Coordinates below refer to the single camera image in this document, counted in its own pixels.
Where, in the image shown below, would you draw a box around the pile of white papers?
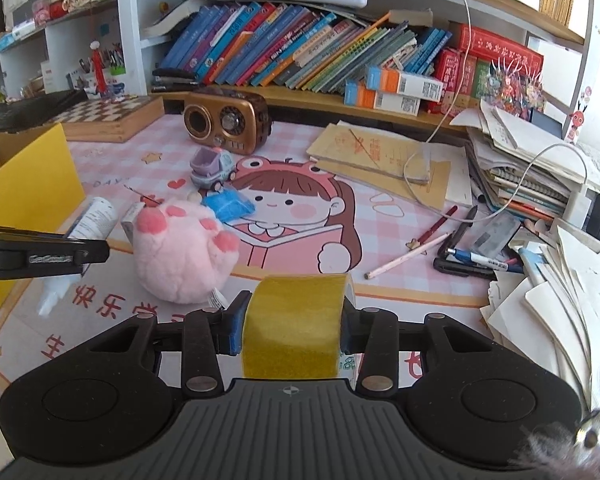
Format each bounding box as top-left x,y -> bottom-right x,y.
480,225 -> 600,406

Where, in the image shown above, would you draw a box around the slim red book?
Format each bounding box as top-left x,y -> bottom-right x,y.
426,49 -> 463,115

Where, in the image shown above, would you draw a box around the white charger plug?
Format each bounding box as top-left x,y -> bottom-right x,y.
565,185 -> 593,228

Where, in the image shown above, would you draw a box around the wooden chessboard box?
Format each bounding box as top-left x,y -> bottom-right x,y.
55,96 -> 166,143

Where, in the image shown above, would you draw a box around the yellow cardboard box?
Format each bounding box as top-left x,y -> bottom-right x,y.
0,122 -> 87,311

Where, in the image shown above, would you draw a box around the row of colourful books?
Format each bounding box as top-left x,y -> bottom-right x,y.
164,2 -> 453,95

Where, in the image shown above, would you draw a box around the grey fluffy trim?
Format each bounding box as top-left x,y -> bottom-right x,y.
517,405 -> 600,480

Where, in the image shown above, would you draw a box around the black electronic keyboard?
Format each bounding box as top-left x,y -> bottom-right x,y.
0,89 -> 88,133

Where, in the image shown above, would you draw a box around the orange white carton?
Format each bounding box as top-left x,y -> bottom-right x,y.
344,81 -> 422,117
365,66 -> 445,102

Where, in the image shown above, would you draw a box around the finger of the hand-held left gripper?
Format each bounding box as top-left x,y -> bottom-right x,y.
75,237 -> 111,267

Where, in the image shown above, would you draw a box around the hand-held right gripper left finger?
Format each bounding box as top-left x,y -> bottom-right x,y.
77,290 -> 254,397

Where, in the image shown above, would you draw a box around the colourful patterned book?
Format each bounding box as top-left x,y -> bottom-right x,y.
482,57 -> 548,113

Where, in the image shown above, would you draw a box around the brown retro radio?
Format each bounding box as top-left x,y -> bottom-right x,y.
183,87 -> 272,156

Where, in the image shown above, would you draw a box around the brown paper envelopes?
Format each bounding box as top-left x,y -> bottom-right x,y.
306,120 -> 473,213

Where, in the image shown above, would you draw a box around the blue white marker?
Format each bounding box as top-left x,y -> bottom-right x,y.
447,247 -> 511,272

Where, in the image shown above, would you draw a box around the small white carton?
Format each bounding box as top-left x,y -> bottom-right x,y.
121,204 -> 146,242

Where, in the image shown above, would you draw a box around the white pen cup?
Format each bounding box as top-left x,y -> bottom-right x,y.
77,47 -> 128,98

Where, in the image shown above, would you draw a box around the small blue toy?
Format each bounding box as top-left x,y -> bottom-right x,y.
201,187 -> 257,222

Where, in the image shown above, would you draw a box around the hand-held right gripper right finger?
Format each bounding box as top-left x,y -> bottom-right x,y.
337,297 -> 498,398

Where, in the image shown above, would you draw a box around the red pen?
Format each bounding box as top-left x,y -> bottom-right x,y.
417,205 -> 459,243

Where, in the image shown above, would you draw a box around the stack of notebooks and papers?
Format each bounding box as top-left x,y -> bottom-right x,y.
450,100 -> 600,213

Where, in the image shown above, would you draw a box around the purple toy truck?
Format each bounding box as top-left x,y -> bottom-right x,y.
189,147 -> 238,192

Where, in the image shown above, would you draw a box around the yellow tape roll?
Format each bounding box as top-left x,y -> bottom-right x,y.
241,274 -> 355,380

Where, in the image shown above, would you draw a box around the thick red book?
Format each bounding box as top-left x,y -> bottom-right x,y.
451,22 -> 545,78

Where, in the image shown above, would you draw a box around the wooden bookshelf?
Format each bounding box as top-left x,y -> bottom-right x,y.
116,0 -> 596,131

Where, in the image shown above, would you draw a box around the white tube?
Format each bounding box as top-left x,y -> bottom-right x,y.
36,196 -> 119,317

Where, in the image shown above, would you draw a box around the white cubby shelf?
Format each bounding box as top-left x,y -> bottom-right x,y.
0,0 -> 131,111

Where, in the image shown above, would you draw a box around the red deer wall sticker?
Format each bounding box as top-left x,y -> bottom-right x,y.
565,100 -> 588,143

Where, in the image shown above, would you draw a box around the pink plush toy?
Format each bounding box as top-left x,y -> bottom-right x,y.
131,199 -> 241,306

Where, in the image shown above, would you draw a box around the black pen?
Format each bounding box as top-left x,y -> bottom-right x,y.
437,205 -> 479,256

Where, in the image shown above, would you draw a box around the red tassel ornament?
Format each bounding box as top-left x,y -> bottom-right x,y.
91,40 -> 106,96

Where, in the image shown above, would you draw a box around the white thick book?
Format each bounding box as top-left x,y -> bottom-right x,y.
140,0 -> 216,38

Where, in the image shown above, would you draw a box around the pink pencil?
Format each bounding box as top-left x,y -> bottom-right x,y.
364,232 -> 453,281

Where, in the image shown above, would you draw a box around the white charging cable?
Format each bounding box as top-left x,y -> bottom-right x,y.
404,0 -> 590,221

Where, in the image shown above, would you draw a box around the grey card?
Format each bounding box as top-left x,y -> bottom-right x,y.
470,210 -> 522,256

